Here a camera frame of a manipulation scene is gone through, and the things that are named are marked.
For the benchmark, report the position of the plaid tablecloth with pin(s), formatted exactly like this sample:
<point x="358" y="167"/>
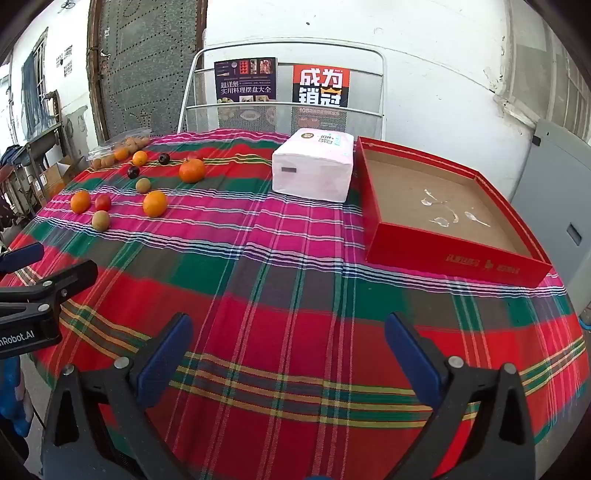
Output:
<point x="288" y="373"/>

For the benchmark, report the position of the blue gloved left hand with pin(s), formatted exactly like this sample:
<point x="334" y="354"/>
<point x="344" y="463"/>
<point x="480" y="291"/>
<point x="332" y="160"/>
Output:
<point x="15" y="402"/>

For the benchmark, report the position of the dark cookbook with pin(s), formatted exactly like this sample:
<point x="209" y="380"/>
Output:
<point x="245" y="80"/>

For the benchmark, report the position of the red cardboard tray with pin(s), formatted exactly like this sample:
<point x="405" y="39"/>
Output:
<point x="425" y="213"/>

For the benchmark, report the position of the clear plastic fruit container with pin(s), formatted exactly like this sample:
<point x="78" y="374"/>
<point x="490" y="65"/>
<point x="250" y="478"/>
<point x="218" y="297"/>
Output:
<point x="118" y="149"/>

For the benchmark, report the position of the white tissue pack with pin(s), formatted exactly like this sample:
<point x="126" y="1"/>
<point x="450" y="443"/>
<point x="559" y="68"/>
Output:
<point x="314" y="164"/>

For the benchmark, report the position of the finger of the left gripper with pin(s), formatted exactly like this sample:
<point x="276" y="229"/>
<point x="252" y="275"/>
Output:
<point x="43" y="298"/>
<point x="14" y="260"/>

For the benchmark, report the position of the metal workbench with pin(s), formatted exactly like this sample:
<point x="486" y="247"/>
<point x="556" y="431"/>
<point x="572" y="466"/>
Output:
<point x="31" y="159"/>

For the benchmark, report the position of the kiwi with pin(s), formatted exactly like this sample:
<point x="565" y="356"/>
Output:
<point x="142" y="185"/>
<point x="100" y="221"/>

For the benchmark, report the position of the dark plum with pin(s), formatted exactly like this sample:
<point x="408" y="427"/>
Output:
<point x="133" y="172"/>
<point x="164" y="159"/>

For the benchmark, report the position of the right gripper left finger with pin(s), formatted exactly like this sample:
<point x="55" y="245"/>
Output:
<point x="96" y="425"/>

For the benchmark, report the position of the cardboard box on floor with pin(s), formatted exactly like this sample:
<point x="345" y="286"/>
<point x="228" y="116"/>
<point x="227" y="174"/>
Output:
<point x="57" y="176"/>

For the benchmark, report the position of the white metal mesh rack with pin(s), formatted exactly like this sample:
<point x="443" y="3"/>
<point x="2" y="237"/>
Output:
<point x="365" y="112"/>

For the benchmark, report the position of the small orange back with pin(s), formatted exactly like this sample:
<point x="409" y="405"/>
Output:
<point x="139" y="158"/>

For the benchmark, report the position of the grey metal door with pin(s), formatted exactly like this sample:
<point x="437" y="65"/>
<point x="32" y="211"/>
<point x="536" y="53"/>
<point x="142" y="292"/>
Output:
<point x="138" y="59"/>

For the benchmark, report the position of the grey cabinet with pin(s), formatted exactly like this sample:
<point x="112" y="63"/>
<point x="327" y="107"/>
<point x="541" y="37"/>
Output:
<point x="553" y="197"/>

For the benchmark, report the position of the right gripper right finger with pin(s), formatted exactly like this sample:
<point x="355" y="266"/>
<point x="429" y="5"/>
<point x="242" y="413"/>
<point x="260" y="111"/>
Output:
<point x="500" y="444"/>

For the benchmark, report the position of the red black book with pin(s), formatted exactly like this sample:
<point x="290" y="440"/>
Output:
<point x="321" y="85"/>

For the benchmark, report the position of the large orange tangerine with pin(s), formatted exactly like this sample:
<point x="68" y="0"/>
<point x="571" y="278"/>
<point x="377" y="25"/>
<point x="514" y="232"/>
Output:
<point x="192" y="171"/>

